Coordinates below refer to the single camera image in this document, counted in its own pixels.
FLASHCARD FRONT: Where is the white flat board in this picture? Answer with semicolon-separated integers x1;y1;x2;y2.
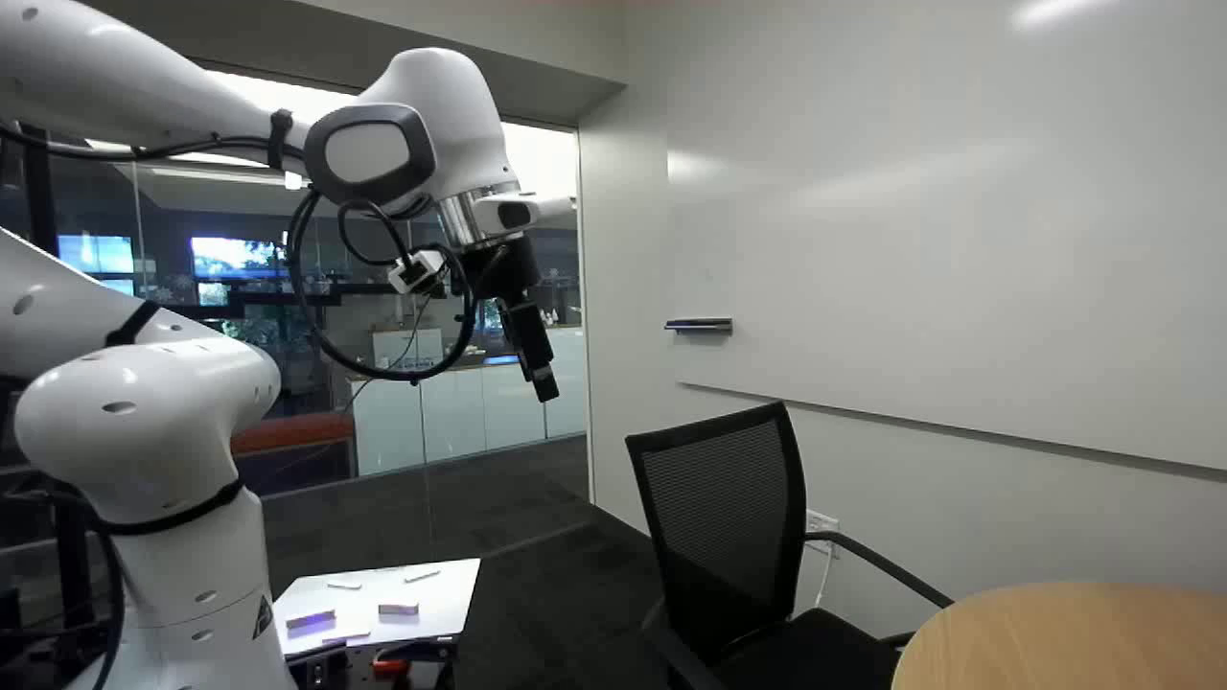
268;555;488;662

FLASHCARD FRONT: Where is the black mesh office chair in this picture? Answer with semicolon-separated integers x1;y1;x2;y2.
622;400;955;690

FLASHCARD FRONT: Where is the orange handled clamp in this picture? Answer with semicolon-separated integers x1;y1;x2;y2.
364;644;451;683

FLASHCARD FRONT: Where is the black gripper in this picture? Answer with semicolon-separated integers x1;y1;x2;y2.
460;233;563;408

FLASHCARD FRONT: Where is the white low cabinet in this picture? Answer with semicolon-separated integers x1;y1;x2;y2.
350;327;590;479

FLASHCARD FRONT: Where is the lit monitor screen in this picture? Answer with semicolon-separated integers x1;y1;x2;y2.
186;233;290;289
53;229;137;281

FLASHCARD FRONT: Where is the black metal post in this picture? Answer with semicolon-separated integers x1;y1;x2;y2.
16;122;101;644

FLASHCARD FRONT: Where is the dark whiteboard eraser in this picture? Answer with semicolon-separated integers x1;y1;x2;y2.
662;313;740;343

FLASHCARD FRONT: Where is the orange low ledge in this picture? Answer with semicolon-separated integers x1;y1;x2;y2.
231;410;358;460

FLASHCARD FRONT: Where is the round wooden table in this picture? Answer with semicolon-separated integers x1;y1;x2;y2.
889;578;1227;690

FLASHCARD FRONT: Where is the wall whiteboard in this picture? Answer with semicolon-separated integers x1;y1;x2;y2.
662;0;1227;485

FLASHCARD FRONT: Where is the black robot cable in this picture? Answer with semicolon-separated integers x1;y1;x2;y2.
0;106;478;387

